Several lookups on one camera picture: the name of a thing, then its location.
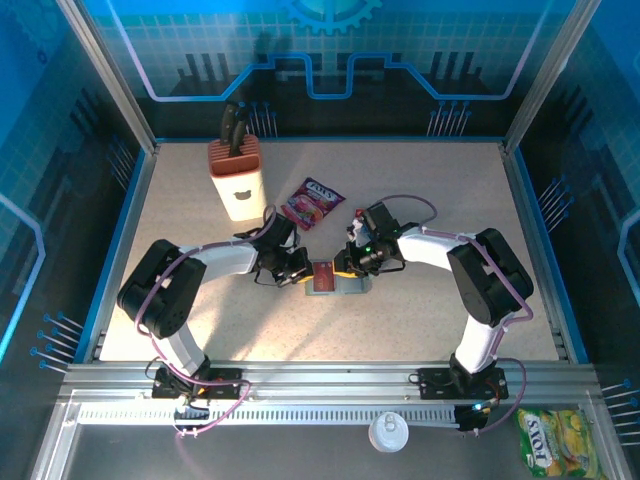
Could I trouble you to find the purple Fox's candy bag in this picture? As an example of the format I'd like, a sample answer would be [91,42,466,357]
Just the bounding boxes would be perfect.
[279,176,347,232]

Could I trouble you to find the white and orange knife block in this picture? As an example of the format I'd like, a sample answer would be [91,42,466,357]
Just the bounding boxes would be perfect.
[207,133,270,223]

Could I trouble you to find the black electronics box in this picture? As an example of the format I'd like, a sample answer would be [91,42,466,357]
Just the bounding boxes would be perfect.
[454,399,496,435]

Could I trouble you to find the yellow green Fox's candy bag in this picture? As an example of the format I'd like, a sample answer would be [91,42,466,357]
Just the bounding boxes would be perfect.
[514,407,601,480]

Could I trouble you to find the aluminium cross rail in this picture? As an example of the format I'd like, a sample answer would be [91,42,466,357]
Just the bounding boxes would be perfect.
[59,360,601,401]

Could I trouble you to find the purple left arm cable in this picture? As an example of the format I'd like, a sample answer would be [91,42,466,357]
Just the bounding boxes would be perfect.
[135,204,277,440]

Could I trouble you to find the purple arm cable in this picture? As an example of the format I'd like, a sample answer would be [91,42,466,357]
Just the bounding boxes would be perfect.
[379,193,535,436]
[135,204,277,440]

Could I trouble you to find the short black-handled knife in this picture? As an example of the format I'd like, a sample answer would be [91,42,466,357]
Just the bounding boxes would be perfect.
[228,118,250,157]

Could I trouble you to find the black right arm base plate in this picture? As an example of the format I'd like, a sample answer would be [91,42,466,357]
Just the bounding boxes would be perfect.
[417,367,510,401]

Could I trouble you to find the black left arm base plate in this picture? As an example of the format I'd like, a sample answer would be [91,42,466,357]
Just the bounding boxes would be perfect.
[151,367,251,401]

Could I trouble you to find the slotted grey cable duct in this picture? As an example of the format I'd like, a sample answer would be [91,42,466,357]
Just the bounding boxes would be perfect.
[77,403,461,427]

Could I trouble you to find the long black-handled knife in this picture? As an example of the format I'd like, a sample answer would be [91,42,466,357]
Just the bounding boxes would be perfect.
[218,101,239,151]

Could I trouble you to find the aluminium side rail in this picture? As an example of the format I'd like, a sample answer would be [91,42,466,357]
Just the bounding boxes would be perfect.
[501,141,589,364]
[74,139,161,364]

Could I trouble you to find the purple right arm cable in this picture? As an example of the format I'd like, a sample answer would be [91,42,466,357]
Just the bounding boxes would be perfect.
[379,193,535,436]

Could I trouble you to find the aluminium frame post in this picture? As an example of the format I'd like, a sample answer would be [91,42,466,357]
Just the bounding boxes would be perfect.
[53,0,161,155]
[502,0,605,155]

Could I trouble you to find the aluminium lower frame bar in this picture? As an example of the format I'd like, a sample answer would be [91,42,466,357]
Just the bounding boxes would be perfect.
[582,394,632,480]
[29,397,84,480]

